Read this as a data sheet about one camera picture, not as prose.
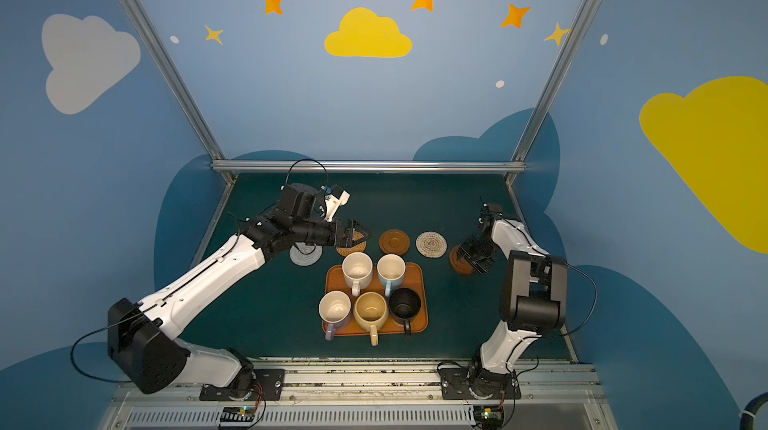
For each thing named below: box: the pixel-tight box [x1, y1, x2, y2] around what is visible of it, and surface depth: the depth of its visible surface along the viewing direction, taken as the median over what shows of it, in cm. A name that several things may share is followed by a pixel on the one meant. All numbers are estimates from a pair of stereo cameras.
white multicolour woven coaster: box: [415, 231, 448, 258], surface depth 103 cm
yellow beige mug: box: [353, 291, 389, 347], surface depth 80 cm
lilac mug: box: [318, 290, 352, 341], surface depth 82 cm
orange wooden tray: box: [322, 263, 428, 336], surface depth 88 cm
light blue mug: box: [376, 254, 406, 297], surface depth 88 cm
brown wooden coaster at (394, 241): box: [379, 229, 411, 256], surface depth 103 cm
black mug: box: [389, 287, 421, 337], surface depth 82 cm
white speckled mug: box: [342, 251, 373, 297], surface depth 90 cm
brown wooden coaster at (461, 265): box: [449, 245, 474, 276], surface depth 98 cm
